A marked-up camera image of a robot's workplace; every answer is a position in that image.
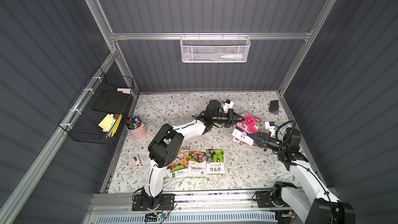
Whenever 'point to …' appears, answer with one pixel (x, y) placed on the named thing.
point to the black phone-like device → (274, 107)
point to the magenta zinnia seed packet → (250, 125)
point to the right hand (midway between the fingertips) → (250, 138)
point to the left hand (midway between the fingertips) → (246, 122)
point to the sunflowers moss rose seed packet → (197, 164)
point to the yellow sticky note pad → (106, 122)
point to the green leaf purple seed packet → (214, 161)
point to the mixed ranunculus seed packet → (179, 168)
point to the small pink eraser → (132, 160)
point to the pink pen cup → (134, 125)
